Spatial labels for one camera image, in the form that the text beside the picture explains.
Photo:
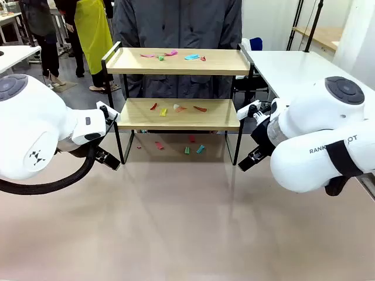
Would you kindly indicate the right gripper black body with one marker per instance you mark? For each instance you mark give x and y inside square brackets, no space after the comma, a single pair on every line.
[263,136]

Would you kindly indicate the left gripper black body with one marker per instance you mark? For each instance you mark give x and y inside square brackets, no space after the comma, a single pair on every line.
[79,150]

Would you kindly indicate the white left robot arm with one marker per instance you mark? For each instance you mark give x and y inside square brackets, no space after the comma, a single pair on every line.
[35,123]

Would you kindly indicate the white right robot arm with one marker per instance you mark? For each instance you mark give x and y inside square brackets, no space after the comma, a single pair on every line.
[307,117]

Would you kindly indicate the two-tier wood and metal shelf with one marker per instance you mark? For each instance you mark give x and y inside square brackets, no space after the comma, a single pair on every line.
[175,70]

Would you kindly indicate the teal paper scrap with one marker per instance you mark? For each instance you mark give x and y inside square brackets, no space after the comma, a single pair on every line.
[200,149]

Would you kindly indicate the large white table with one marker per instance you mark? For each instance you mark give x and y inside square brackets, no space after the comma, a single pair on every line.
[287,70]

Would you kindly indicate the yellow paper scrap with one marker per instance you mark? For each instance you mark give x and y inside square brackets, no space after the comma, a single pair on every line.
[163,112]

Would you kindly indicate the orange paper scrap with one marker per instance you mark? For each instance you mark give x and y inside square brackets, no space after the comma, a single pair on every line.
[182,109]

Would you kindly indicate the white paper scrap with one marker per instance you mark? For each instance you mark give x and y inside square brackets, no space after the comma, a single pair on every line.
[175,106]

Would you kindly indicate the blue chair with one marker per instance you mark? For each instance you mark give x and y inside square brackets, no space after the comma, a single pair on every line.
[257,44]

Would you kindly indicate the light blue paper scrap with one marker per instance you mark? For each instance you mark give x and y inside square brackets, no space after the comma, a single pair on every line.
[192,57]

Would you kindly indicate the pink paper scrap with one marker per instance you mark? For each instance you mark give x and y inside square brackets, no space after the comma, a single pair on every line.
[147,55]

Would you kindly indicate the person in black clothes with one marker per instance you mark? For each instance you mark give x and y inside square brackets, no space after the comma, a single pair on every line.
[73,38]

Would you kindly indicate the small white table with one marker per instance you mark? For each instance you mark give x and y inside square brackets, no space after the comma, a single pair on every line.
[14,57]

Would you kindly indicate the person in yellow apron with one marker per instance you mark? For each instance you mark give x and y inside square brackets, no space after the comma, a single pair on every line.
[93,35]

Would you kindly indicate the wooden desk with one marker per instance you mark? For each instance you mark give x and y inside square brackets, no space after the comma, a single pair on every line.
[322,36]

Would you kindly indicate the black tripod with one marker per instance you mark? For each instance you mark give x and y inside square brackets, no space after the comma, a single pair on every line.
[296,23]

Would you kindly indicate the black stand pole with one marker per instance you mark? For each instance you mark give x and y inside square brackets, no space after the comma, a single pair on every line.
[315,26]

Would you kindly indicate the pink and green toys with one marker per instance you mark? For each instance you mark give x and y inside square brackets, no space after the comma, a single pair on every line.
[171,53]

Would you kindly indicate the person in grey top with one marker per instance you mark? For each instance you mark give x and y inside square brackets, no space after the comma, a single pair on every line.
[44,23]

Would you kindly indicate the person in grey jacket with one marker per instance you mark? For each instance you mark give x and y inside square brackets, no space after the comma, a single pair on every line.
[175,26]

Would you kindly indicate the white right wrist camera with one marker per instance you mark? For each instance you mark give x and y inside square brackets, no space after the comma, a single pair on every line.
[249,109]

